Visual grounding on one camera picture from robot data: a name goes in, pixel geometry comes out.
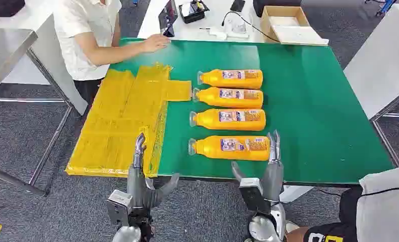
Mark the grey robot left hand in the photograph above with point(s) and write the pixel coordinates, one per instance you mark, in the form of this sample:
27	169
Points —
137	187

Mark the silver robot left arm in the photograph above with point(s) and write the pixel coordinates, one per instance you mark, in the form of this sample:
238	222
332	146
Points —
126	235

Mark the black tablet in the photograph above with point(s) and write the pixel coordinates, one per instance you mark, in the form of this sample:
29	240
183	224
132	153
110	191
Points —
167	16

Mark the cardboard box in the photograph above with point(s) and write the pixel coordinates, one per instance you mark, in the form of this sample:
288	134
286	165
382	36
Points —
296	33

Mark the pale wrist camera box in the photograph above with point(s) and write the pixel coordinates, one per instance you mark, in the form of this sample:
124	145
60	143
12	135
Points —
253	195
118	207

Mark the steel bench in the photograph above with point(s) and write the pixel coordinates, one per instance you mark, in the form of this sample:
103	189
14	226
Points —
6	50

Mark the white charger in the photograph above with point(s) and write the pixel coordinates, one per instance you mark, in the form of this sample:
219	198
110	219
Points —
218	33

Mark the blue frame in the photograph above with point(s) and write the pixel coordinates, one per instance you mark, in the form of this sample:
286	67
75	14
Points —
384	6

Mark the yellow sheet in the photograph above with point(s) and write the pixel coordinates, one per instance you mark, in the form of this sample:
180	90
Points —
119	117

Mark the black phone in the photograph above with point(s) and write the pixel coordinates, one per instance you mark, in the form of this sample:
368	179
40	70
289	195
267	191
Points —
238	5

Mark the green mat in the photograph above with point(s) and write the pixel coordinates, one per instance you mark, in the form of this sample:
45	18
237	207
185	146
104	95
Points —
303	100

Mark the white desk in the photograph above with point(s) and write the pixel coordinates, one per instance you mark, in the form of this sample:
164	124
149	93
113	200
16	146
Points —
216	16

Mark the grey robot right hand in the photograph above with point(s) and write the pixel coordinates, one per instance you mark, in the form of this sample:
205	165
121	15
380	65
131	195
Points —
273	180

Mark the white table leg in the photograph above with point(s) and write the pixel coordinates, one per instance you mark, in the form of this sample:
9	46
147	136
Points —
294	193

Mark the orange drink bottle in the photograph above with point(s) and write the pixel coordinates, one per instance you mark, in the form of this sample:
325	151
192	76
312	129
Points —
216	79
213	98
209	148
209	120

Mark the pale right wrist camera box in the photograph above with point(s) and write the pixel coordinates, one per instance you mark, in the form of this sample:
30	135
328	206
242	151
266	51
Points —
253	195

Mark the black tray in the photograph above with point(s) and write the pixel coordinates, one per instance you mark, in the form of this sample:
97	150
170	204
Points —
193	11

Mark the clear plastic holder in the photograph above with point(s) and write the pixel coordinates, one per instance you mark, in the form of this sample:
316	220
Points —
238	28

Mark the person's right hand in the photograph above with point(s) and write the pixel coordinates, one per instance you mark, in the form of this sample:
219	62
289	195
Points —
156	42

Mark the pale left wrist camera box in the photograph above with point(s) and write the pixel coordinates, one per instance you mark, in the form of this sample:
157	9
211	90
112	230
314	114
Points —
118	207

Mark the person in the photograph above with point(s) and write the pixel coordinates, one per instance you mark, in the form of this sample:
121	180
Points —
86	20
386	207

